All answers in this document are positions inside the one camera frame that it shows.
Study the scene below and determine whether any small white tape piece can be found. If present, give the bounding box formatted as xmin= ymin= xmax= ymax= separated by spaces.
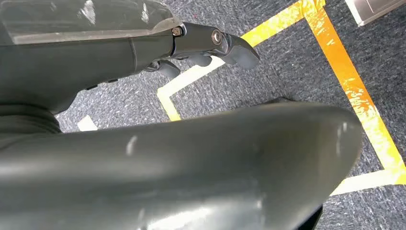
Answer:
xmin=77 ymin=115 xmax=99 ymax=132

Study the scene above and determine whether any ribbed grey left arm sleeve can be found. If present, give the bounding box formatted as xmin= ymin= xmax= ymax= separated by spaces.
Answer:
xmin=0 ymin=104 xmax=63 ymax=150

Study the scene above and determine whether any short yellow floor tape strip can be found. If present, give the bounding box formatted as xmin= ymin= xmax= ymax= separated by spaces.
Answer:
xmin=157 ymin=90 xmax=182 ymax=122

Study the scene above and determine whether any large grey robot body shell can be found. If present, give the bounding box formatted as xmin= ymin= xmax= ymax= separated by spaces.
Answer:
xmin=0 ymin=101 xmax=363 ymax=230

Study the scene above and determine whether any long pale yellow tape strip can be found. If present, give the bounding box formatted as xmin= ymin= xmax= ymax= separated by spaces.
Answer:
xmin=157 ymin=0 xmax=327 ymax=100

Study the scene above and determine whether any orange yellow floor tape strip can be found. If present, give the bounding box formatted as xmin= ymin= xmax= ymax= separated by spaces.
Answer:
xmin=301 ymin=0 xmax=406 ymax=185

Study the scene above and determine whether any pale metal furniture base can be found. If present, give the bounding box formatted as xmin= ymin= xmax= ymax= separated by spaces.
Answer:
xmin=345 ymin=0 xmax=406 ymax=27

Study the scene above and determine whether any pale floor tape strip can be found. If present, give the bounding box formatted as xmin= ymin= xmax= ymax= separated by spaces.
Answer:
xmin=329 ymin=169 xmax=406 ymax=196

